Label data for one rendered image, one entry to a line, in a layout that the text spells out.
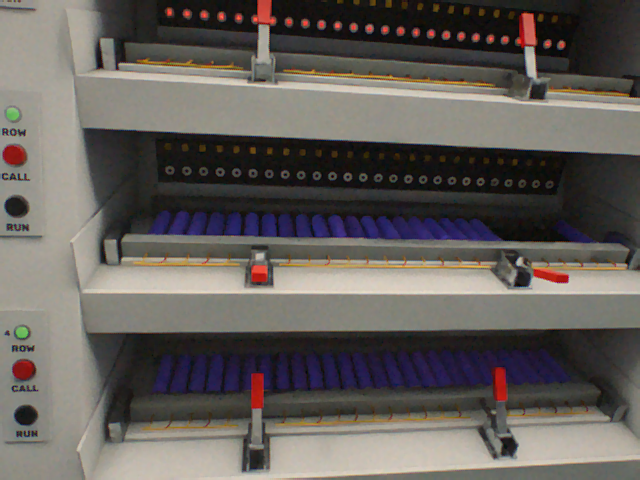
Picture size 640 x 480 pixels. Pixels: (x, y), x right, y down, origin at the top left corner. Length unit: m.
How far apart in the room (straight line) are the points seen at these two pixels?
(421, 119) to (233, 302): 0.25
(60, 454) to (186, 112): 0.33
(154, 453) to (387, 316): 0.28
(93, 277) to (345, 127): 0.28
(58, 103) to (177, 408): 0.33
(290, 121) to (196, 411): 0.33
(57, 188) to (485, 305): 0.42
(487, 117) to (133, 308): 0.38
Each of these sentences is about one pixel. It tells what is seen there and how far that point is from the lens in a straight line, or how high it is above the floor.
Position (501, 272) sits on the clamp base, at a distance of 0.51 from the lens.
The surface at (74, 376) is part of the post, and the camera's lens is 0.47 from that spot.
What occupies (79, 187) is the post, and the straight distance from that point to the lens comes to 0.45.
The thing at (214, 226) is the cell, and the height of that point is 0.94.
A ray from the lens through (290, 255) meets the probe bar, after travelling 0.46.
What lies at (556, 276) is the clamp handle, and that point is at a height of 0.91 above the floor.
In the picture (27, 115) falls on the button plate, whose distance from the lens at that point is 0.45.
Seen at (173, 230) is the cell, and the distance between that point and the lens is 0.50.
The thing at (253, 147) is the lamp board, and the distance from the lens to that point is 0.57.
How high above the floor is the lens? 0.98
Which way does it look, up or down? 6 degrees down
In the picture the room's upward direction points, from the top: 2 degrees clockwise
